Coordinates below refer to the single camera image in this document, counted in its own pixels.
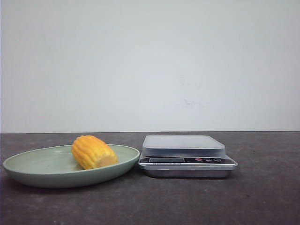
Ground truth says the silver digital kitchen scale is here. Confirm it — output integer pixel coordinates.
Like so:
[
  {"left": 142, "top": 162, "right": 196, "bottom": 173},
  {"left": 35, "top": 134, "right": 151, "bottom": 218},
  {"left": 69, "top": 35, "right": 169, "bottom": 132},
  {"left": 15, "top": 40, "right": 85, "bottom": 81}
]
[{"left": 138, "top": 135, "right": 238, "bottom": 178}]

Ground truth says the green round plate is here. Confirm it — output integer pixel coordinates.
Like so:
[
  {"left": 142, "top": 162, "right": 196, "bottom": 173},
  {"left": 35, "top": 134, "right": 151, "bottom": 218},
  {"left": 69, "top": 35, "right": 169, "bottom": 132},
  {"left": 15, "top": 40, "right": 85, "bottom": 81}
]
[{"left": 3, "top": 144, "right": 140, "bottom": 188}]

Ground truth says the yellow corn cob piece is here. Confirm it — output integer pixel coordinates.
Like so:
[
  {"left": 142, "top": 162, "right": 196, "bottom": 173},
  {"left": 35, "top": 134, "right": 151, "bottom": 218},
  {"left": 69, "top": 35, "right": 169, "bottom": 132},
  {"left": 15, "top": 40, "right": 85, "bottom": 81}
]
[{"left": 71, "top": 135, "right": 119, "bottom": 169}]

